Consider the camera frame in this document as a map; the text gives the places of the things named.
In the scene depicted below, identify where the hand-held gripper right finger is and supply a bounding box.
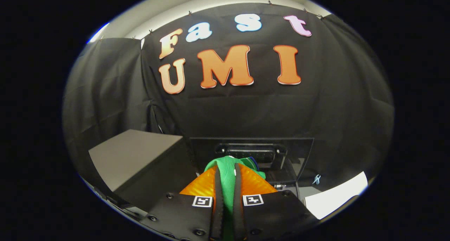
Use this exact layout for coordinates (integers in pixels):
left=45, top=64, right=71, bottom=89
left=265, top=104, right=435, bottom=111
left=232, top=163, right=320, bottom=241

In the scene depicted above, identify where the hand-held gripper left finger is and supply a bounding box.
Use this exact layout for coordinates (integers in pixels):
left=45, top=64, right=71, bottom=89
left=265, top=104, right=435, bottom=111
left=139, top=165, right=225, bottom=241

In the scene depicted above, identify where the green polo shirt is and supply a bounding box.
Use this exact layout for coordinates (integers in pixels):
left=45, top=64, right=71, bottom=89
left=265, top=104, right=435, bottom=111
left=204, top=156, right=266, bottom=241

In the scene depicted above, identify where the white sheet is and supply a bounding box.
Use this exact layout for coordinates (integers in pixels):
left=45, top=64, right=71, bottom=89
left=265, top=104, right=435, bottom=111
left=304, top=171, right=368, bottom=220

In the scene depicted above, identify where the grey cabinet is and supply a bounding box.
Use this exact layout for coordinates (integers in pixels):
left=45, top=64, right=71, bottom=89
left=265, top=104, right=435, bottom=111
left=88, top=129, right=198, bottom=215

